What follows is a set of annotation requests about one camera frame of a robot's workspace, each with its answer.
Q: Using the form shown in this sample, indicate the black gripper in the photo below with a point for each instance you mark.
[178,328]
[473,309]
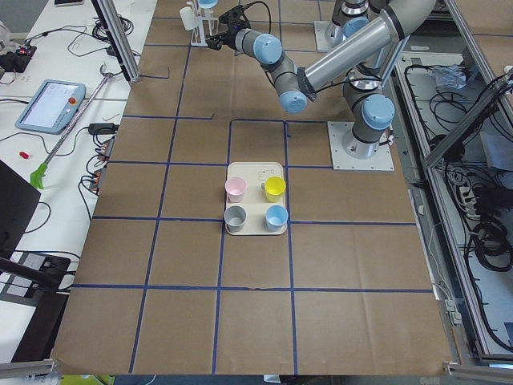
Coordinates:
[228,40]

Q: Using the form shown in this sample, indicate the white ikea cup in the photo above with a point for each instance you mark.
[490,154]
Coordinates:
[188,17]

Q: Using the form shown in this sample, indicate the light blue cup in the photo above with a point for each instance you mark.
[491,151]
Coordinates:
[276,217]
[207,4]

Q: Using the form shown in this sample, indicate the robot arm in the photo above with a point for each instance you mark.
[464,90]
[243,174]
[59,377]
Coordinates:
[348,17]
[296,86]

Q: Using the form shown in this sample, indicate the pink cup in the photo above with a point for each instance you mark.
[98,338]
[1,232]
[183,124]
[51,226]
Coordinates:
[235,188]

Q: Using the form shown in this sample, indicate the yellow cup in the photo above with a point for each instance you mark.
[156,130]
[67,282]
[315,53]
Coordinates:
[274,188]

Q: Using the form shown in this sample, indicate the grey cup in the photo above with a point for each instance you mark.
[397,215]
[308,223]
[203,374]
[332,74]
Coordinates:
[234,218]

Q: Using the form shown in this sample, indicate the light blue cup front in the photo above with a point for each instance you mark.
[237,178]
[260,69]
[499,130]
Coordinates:
[276,217]

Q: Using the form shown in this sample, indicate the cream plastic tray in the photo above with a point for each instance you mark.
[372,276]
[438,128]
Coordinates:
[254,202]

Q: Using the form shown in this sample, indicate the blue teach pendant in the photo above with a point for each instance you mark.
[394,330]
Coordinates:
[52,107]

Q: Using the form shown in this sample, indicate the grabber reaching tool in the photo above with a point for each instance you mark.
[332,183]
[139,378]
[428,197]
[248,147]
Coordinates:
[36,177]

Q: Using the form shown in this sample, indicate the white wire cup rack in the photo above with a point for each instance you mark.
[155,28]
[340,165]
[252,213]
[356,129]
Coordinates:
[207,24]

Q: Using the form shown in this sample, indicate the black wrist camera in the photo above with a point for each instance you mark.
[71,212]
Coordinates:
[235,19]

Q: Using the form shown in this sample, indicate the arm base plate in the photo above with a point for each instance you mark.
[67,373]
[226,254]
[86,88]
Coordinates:
[324,38]
[347,154]

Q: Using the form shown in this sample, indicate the aluminium frame post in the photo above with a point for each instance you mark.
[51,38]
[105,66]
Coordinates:
[109,19]

